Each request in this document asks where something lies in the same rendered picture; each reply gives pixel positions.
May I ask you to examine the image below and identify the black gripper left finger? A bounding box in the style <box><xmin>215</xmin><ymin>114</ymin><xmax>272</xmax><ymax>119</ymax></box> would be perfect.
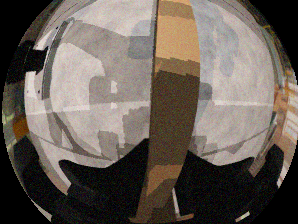
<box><xmin>59</xmin><ymin>139</ymin><xmax>149</xmax><ymax>218</ymax></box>

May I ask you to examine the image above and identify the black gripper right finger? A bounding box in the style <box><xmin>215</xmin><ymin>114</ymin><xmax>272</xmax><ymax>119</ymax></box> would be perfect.
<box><xmin>174</xmin><ymin>149</ymin><xmax>254</xmax><ymax>216</ymax></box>

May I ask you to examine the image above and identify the brown wooden post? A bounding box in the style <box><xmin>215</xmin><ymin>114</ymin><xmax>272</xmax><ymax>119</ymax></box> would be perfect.
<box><xmin>129</xmin><ymin>171</ymin><xmax>177</xmax><ymax>224</ymax></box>

